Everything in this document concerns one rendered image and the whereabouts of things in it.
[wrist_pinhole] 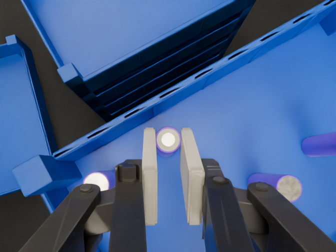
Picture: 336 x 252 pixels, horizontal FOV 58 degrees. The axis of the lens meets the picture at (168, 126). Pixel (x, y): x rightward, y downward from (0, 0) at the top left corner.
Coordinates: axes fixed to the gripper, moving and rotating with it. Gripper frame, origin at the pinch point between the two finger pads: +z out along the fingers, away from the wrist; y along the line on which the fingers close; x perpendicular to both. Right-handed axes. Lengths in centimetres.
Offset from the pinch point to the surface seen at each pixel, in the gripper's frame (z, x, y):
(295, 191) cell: 1.2, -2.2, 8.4
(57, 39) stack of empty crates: 30.1, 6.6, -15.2
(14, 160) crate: 45, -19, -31
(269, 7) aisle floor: 60, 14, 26
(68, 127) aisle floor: 48, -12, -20
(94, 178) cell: 1.5, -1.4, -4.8
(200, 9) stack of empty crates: 32.2, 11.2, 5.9
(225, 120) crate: 9.5, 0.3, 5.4
